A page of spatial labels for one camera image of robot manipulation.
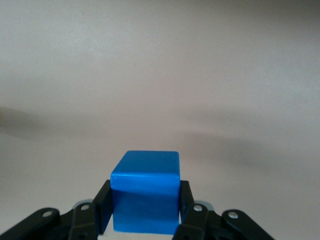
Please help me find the blue wooden block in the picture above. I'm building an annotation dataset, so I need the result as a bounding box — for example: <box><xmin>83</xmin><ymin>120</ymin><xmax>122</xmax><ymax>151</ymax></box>
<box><xmin>110</xmin><ymin>150</ymin><xmax>181</xmax><ymax>236</ymax></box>

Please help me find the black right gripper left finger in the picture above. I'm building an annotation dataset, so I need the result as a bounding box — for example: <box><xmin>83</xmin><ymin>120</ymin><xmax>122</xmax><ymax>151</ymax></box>
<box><xmin>0</xmin><ymin>179</ymin><xmax>115</xmax><ymax>240</ymax></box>

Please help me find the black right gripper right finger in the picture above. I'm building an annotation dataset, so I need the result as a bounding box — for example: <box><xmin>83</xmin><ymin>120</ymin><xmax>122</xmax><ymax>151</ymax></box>
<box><xmin>172</xmin><ymin>179</ymin><xmax>274</xmax><ymax>240</ymax></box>

